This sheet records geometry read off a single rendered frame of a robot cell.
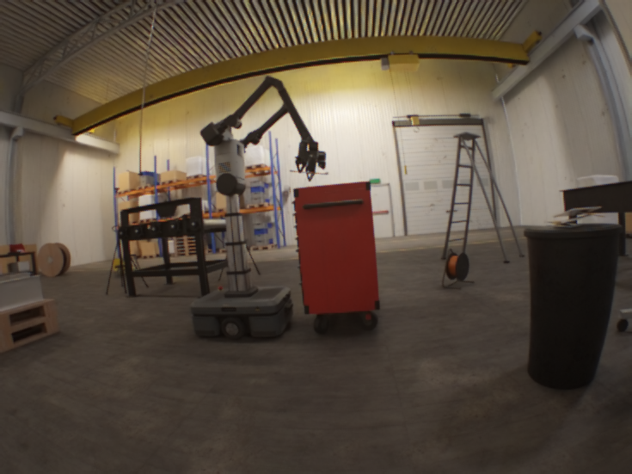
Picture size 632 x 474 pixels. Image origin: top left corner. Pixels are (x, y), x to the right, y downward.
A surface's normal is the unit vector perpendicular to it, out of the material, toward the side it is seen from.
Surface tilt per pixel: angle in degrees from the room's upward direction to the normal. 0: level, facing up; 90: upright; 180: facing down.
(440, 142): 90
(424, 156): 90
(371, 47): 90
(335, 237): 90
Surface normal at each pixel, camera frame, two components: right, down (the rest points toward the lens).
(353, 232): -0.12, 0.05
